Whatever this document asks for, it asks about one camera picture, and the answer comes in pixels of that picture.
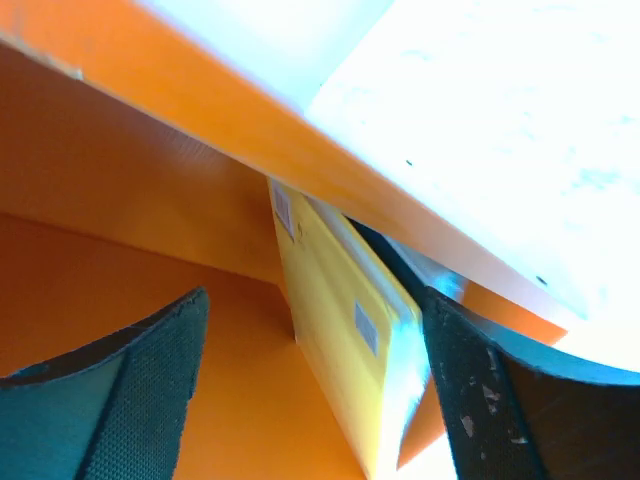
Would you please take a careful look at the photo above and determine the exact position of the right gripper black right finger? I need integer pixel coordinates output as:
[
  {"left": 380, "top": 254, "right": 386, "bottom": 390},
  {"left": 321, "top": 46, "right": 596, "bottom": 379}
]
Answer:
[{"left": 422, "top": 287, "right": 639, "bottom": 479}]

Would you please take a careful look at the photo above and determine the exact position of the dark blue book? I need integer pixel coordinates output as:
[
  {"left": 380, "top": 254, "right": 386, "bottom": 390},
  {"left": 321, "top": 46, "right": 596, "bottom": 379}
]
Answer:
[{"left": 348, "top": 217, "right": 468, "bottom": 303}]

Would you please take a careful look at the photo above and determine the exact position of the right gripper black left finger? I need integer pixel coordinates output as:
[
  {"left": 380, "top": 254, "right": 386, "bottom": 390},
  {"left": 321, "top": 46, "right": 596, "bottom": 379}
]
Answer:
[{"left": 1, "top": 288, "right": 209, "bottom": 479}]

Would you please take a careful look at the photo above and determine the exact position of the yellow book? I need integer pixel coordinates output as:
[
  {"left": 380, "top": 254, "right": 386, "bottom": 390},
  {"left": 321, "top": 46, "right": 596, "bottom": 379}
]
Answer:
[{"left": 269, "top": 180, "right": 429, "bottom": 479}]

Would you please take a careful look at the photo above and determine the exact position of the orange wooden shelf box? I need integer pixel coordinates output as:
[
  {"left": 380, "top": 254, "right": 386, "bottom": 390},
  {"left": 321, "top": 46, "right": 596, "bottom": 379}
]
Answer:
[{"left": 0, "top": 0, "right": 569, "bottom": 480}]

